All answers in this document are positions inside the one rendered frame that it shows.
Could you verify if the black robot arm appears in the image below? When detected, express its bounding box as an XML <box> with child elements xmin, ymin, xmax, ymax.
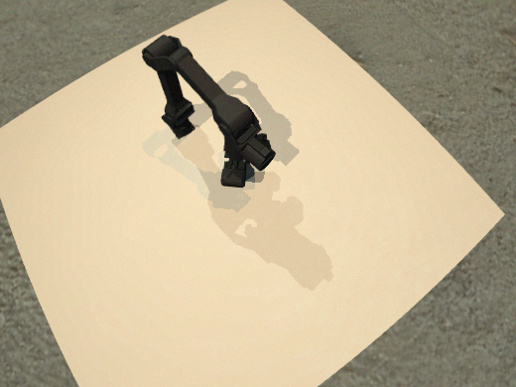
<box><xmin>142</xmin><ymin>34</ymin><xmax>276</xmax><ymax>171</ymax></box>

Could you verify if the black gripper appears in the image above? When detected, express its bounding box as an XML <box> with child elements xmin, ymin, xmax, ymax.
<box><xmin>220</xmin><ymin>143</ymin><xmax>247</xmax><ymax>188</ymax></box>

